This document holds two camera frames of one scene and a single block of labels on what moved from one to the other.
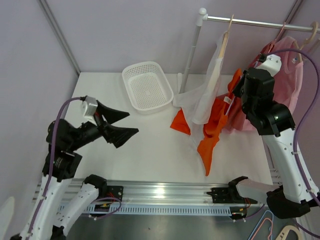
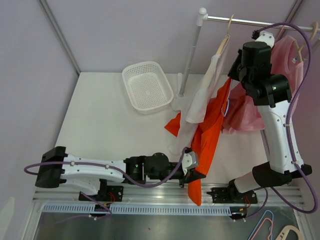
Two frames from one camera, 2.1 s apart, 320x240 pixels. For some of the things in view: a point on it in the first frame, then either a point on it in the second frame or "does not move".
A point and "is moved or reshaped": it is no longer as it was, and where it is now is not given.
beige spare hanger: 284,232 does not move
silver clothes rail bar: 259,23 does not move
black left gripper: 118,135 to 193,175
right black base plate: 230,195 does not move
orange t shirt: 212,125 is moved or reshaped
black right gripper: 236,90 to 233,72
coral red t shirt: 235,119 does not move
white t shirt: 202,101 is moved or reshaped
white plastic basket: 147,85 does not move
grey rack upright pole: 201,16 does not move
